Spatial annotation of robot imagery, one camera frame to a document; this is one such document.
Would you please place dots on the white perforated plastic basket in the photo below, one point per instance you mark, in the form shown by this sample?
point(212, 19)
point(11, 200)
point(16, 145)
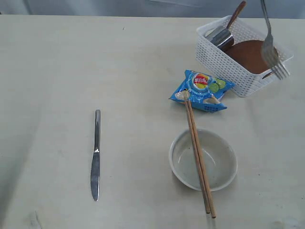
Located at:
point(224, 67)

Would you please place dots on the brown round plate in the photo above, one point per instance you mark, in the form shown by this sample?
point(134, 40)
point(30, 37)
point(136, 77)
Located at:
point(248, 55)

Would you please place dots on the blue chips snack bag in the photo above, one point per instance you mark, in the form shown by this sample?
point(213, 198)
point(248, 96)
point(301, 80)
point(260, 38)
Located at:
point(204, 91)

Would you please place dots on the brown wooden handle spoon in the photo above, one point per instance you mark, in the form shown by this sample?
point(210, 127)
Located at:
point(236, 13)

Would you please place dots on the stainless steel cup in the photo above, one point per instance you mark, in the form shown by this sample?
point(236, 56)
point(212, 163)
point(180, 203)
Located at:
point(221, 37)

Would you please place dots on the wooden chopstick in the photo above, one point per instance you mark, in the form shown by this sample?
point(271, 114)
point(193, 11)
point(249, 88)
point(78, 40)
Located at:
point(192, 128)
point(210, 198)

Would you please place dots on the white ceramic bowl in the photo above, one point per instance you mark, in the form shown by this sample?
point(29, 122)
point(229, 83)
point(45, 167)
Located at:
point(220, 160)

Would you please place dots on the silver metal fork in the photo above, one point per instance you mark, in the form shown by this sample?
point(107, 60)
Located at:
point(268, 51)

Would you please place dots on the silver metal knife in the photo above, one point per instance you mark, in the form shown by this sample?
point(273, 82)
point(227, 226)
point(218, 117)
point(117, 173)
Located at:
point(95, 164)

